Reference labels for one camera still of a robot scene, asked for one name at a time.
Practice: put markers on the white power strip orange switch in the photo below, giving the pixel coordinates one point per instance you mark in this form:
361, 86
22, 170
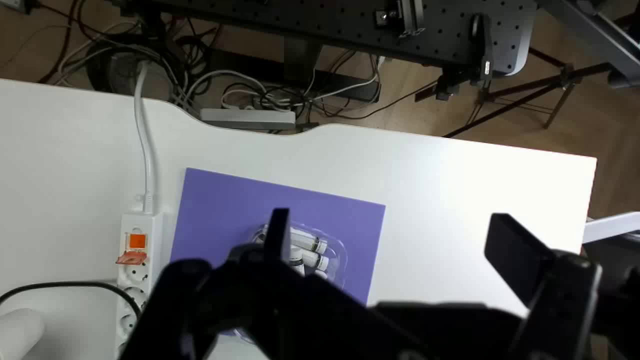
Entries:
151, 227

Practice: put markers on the black tripod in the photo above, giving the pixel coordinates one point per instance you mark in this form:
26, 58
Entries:
527, 92

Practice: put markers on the white paint tube orange band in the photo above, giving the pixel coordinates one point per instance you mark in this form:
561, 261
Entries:
304, 254

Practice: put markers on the grey aluminium beam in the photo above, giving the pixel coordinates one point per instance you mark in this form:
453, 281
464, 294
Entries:
601, 32

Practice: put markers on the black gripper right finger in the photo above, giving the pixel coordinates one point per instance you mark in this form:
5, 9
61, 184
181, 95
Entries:
522, 257

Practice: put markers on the grey floor power strip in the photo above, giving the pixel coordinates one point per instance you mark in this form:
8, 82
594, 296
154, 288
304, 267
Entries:
246, 118

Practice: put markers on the black perforated breadboard table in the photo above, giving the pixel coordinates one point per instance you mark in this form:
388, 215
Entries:
333, 23

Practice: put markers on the clear plastic case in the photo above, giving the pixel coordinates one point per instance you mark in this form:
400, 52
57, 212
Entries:
341, 261

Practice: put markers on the white paint tube yellow band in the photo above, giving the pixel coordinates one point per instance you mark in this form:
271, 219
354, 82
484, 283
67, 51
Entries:
301, 237

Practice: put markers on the white paint tube dark band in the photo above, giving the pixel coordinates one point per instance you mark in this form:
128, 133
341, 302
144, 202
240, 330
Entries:
322, 246

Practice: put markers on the white flat board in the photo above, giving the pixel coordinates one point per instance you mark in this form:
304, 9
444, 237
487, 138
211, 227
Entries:
611, 227

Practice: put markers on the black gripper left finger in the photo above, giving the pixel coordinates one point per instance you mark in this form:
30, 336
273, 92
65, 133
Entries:
279, 232

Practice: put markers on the purple mat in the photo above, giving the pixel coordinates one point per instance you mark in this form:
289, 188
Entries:
220, 212

